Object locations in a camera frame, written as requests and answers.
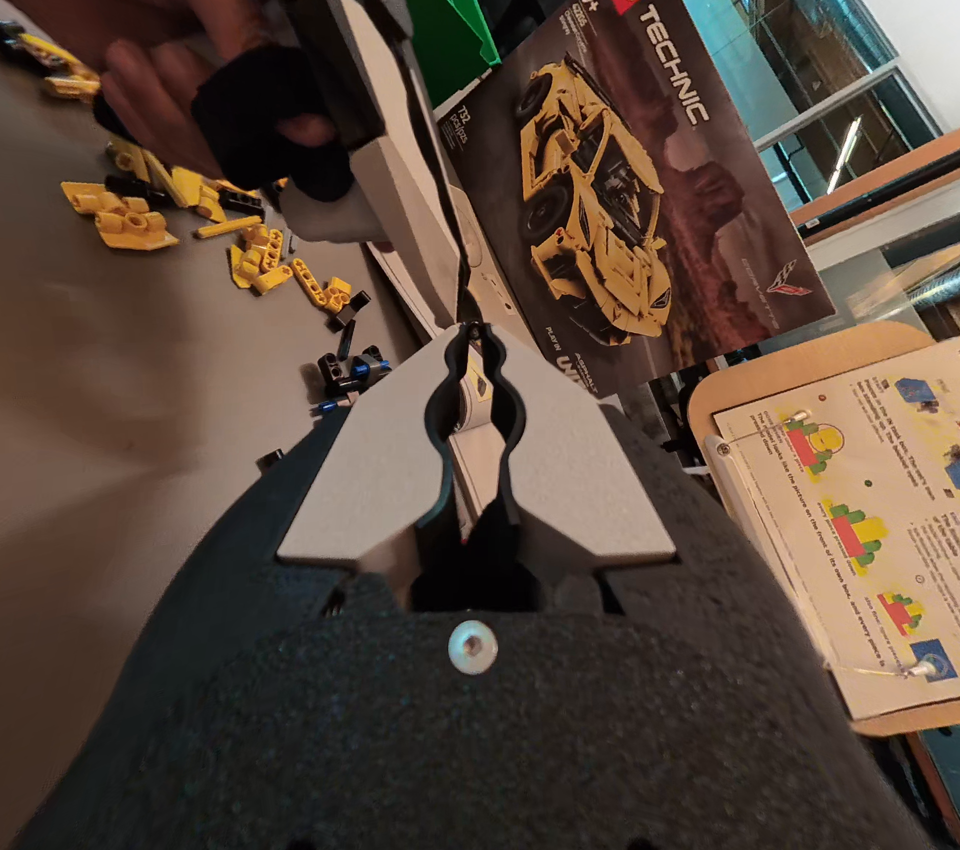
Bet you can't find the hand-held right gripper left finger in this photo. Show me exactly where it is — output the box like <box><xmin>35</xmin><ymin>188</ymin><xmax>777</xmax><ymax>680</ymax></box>
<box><xmin>277</xmin><ymin>324</ymin><xmax>472</xmax><ymax>611</ymax></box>

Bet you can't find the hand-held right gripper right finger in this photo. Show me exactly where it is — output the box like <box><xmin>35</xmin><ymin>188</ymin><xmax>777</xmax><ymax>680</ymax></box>
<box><xmin>463</xmin><ymin>324</ymin><xmax>680</xmax><ymax>611</ymax></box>

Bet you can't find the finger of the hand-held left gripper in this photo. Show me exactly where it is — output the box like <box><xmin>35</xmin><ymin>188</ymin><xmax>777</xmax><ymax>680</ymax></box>
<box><xmin>333</xmin><ymin>0</ymin><xmax>483</xmax><ymax>328</ymax></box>

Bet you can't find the pile of yellow black lego pieces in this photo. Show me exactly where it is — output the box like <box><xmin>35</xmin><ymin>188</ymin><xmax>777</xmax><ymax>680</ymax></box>
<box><xmin>0</xmin><ymin>21</ymin><xmax>374</xmax><ymax>331</ymax></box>

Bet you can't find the lego instruction booklet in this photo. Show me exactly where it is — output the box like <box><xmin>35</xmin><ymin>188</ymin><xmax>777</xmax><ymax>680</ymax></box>
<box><xmin>363</xmin><ymin>213</ymin><xmax>528</xmax><ymax>515</ymax></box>

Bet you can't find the lego set box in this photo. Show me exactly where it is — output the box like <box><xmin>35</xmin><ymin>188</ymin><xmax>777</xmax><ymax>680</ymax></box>
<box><xmin>435</xmin><ymin>0</ymin><xmax>837</xmax><ymax>401</ymax></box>

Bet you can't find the green plastic bin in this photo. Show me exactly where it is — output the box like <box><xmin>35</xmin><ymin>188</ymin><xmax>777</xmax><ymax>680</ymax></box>
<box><xmin>360</xmin><ymin>0</ymin><xmax>502</xmax><ymax>110</ymax></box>

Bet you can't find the white printed notice sheet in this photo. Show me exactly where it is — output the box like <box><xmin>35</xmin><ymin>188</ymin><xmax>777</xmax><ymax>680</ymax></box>
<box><xmin>712</xmin><ymin>339</ymin><xmax>960</xmax><ymax>721</ymax></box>

